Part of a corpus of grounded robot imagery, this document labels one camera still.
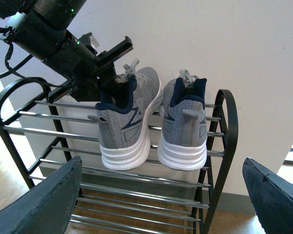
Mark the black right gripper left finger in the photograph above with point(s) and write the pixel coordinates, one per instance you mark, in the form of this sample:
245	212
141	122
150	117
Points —
47	207

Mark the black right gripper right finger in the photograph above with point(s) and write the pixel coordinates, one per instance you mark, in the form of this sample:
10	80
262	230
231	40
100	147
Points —
271	197

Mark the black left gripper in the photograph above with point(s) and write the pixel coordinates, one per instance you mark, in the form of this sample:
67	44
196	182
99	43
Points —
86	70

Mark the grey knit sneaker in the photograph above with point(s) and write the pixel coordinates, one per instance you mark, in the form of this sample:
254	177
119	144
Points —
182	145
123	130

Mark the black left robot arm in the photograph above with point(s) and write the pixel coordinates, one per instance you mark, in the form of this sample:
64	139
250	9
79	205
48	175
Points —
40	27

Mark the black metal shoe rack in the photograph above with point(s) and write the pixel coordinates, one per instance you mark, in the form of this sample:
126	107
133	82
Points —
123	201

